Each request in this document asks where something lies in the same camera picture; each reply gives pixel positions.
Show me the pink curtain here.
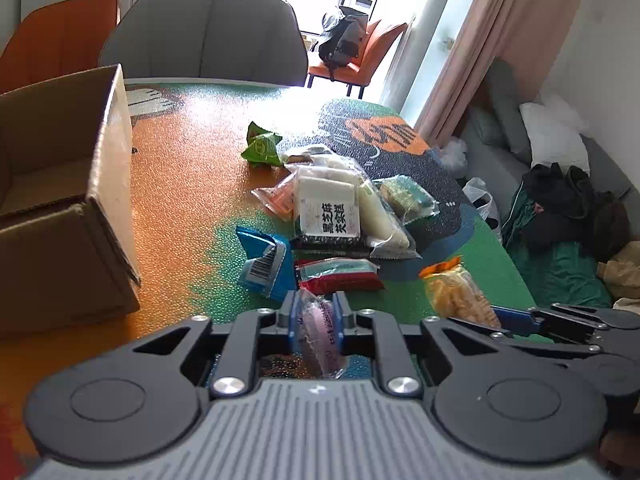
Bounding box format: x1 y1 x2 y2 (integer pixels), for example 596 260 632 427
414 0 610 147

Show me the blue snack packet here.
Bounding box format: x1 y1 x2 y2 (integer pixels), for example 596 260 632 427
235 226 299 302

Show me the white pillow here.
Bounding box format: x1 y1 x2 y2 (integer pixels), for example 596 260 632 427
519 94 592 175

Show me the crumpled white bag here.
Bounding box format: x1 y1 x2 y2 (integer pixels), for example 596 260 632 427
439 138 469 177

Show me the red teal snack packet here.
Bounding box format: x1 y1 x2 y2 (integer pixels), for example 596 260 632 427
295 257 385 295

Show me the green cloth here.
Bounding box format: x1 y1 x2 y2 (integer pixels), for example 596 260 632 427
501 184 615 309

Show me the orange snack packet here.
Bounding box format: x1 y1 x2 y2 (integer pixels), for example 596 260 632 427
251 175 301 222

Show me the grey sofa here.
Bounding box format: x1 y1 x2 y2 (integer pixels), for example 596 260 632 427
459 57 640 311

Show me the dark clothing pile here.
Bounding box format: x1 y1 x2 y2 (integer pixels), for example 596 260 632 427
521 162 632 262

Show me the brown paper bag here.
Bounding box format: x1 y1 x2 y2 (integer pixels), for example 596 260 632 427
596 241 640 313

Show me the brown cardboard box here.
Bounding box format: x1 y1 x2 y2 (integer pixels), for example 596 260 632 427
0 64 142 341

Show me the orange chair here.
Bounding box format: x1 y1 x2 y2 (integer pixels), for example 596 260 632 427
0 0 121 95
307 20 408 99

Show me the green teal snack packet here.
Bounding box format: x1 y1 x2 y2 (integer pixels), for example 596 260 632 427
375 175 439 224

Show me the colourful printed table mat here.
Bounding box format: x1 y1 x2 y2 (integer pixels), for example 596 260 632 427
0 79 543 466

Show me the black grey backpack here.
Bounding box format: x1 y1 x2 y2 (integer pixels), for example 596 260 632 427
317 7 369 81

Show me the clear packet of white rolls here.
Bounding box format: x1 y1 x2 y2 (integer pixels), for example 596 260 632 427
300 154 422 261

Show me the pink snack packet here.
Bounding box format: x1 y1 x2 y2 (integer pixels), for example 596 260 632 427
299 290 352 380

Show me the yellow cracker packet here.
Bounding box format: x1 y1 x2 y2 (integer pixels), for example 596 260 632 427
419 256 502 329

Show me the grey cushion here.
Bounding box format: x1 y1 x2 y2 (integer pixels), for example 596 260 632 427
484 57 534 162

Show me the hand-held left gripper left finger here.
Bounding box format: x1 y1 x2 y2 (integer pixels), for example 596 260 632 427
131 291 301 398

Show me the white cake packet black label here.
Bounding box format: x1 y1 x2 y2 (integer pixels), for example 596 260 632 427
292 167 363 252

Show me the grey upholstered chair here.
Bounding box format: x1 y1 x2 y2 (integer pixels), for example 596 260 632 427
98 0 310 89

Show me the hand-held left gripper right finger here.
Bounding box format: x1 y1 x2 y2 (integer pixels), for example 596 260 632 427
332 291 502 398

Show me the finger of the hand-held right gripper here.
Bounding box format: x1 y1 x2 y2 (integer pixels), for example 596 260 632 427
445 315 640 397
492 304 621 336

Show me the white plastic bag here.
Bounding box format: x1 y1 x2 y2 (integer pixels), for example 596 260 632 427
462 177 504 242

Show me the clear packet of brown bread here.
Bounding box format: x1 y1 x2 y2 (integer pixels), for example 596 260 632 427
277 144 337 166

